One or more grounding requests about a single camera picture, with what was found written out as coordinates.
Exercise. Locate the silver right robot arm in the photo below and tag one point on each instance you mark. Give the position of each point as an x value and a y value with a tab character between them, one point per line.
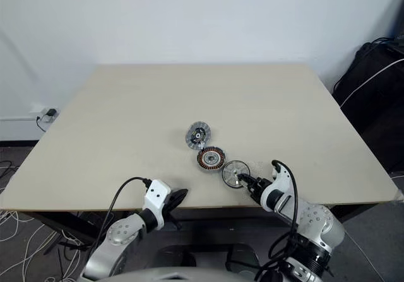
315	225

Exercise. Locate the black table frame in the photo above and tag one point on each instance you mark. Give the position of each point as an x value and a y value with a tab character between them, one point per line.
63	223

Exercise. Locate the silver motor end bell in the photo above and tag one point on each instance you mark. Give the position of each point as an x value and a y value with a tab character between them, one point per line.
233	170

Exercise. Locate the clear plastic corner guard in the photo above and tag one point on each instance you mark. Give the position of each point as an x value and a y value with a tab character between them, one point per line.
398	194

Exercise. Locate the grey robot torso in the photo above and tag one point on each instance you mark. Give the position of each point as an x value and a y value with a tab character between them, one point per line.
189	274

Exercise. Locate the white wall power strip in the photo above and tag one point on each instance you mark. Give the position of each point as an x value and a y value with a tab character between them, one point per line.
39	111

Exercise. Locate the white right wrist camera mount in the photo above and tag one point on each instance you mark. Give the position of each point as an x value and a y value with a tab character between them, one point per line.
284	181

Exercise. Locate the dark rounded shape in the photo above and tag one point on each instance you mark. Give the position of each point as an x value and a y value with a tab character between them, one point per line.
241	255

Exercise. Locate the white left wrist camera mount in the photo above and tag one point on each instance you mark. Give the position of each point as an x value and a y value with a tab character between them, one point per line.
156	193

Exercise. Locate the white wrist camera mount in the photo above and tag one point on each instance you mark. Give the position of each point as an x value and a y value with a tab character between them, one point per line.
156	193
284	181

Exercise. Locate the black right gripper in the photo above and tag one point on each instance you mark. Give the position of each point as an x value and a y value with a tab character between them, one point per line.
257	187

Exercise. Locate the grey hinged motor lid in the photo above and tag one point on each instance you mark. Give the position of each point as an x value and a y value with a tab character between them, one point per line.
198	135

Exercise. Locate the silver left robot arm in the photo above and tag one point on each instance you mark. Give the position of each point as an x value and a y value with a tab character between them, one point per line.
120	234

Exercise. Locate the black power adapter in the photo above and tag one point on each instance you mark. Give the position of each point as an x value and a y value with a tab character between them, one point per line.
50	112

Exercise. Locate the black fabric bag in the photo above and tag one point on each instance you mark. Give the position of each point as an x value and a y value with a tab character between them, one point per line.
375	105

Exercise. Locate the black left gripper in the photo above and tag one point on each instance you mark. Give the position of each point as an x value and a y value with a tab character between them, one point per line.
168	203

